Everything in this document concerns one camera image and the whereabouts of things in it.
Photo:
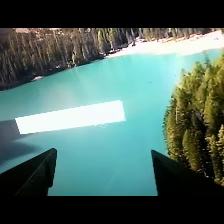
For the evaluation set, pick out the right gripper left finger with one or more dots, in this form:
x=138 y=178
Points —
x=33 y=178

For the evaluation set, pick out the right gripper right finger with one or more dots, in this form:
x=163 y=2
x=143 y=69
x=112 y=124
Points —
x=176 y=181

